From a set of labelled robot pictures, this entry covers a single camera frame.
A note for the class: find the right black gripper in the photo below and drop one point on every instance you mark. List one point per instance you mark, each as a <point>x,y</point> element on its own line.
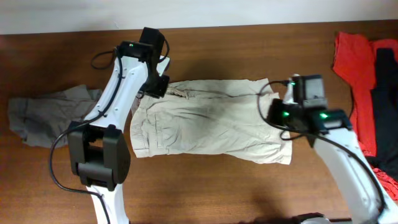
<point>277,111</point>

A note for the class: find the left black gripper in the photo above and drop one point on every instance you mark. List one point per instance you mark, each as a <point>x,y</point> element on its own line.
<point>158,86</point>

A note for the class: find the beige cargo shorts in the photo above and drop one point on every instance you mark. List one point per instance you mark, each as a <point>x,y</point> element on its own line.
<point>209,117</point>

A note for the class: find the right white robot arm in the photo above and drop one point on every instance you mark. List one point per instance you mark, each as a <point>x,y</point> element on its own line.
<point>330,134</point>

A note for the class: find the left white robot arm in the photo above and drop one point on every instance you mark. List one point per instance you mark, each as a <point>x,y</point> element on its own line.
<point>99,154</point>

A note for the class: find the red garment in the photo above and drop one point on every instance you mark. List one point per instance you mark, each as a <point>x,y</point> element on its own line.
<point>354,62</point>

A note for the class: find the black garment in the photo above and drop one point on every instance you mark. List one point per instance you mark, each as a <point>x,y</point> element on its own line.
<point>384,97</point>

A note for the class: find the grey crumpled garment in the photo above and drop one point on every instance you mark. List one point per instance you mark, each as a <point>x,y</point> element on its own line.
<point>38,121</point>

